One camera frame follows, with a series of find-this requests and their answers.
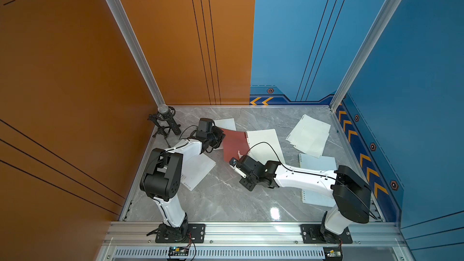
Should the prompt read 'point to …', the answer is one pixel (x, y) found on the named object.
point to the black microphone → (165, 122)
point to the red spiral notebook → (262, 145)
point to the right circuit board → (333, 253)
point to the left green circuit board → (178, 251)
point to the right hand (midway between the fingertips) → (243, 177)
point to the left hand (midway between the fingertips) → (227, 130)
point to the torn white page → (310, 135)
